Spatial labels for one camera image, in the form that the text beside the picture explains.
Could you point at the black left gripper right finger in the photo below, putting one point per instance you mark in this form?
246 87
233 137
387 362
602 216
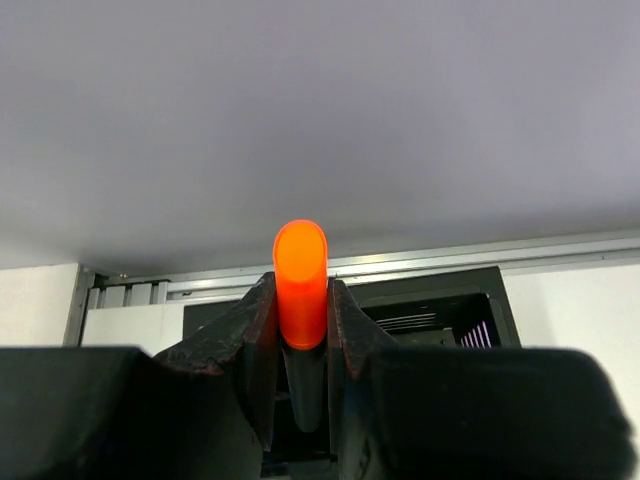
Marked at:
422 412

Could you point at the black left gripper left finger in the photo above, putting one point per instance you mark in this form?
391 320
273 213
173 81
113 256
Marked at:
225 375

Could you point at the orange highlighter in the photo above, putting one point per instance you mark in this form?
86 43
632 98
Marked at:
300 256

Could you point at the black slatted container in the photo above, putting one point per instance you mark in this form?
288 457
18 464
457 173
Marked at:
464 309

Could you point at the aluminium table edge rail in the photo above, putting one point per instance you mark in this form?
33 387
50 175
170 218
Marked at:
142 310

